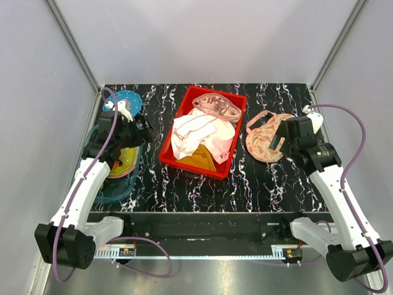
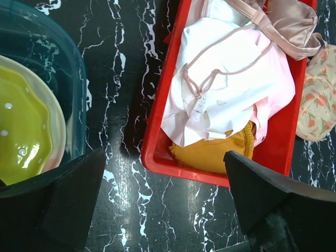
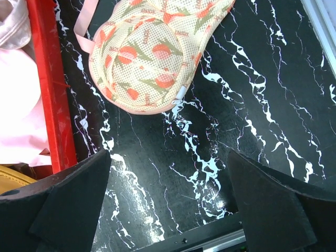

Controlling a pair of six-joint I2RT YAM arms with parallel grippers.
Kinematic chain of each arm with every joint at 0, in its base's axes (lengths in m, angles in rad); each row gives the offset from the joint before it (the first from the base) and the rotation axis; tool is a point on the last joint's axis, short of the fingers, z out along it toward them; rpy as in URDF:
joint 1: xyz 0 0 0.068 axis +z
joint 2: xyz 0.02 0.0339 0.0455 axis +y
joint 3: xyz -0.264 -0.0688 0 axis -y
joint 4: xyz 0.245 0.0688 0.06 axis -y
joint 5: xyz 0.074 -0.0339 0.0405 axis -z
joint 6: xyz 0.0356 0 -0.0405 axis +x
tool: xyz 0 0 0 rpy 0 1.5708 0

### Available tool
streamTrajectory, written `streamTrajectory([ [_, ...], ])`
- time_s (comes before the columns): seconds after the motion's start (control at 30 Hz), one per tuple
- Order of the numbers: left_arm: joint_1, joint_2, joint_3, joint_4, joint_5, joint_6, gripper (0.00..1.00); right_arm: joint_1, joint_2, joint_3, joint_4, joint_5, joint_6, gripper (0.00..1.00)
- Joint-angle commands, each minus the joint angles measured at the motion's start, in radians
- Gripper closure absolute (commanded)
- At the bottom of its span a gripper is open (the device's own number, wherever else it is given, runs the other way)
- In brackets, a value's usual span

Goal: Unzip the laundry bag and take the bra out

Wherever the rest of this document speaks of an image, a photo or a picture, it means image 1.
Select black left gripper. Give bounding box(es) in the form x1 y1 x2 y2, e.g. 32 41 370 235
116 113 158 149

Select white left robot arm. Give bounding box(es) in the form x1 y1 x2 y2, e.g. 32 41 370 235
34 111 155 269

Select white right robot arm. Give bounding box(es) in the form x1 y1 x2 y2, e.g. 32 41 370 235
270 116 392 282

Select pink satin bra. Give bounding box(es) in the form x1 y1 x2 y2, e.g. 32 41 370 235
192 93 242 123

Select green dotted plate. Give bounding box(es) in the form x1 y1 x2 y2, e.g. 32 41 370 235
112 146 139 175

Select blue dotted plate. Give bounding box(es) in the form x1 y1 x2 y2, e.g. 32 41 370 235
103 90 142 118

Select clear blue plastic tub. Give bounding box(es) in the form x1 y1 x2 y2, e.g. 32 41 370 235
80 122 145 204

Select white and pink garments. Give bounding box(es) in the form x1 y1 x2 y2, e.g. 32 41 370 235
171 108 235 164

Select mustard yellow garment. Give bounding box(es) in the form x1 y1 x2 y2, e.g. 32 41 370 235
176 144 216 171

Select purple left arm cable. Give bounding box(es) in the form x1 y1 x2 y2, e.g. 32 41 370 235
52 87 173 283

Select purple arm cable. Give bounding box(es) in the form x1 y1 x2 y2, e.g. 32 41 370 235
52 87 173 283
302 104 388 293

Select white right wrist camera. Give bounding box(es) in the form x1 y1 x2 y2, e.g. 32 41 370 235
302 105 324 134

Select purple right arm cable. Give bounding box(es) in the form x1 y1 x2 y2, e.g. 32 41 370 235
302 104 388 293

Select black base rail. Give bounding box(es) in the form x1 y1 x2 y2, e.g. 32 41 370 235
88 211 333 245

